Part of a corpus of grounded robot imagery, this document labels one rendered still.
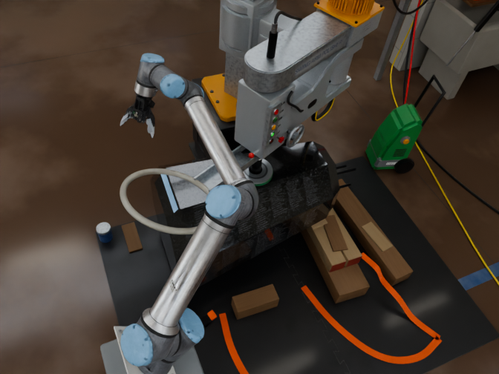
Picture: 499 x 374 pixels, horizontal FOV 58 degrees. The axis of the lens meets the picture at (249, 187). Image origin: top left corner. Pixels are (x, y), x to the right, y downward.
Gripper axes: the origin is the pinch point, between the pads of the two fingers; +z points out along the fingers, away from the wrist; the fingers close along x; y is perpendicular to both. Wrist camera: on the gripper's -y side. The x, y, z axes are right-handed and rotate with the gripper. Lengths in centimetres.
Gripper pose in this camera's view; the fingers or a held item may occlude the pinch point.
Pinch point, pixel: (137, 131)
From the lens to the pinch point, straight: 210.6
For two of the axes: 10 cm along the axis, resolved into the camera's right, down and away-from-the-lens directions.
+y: -1.4, 5.0, -8.5
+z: -3.3, 7.9, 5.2
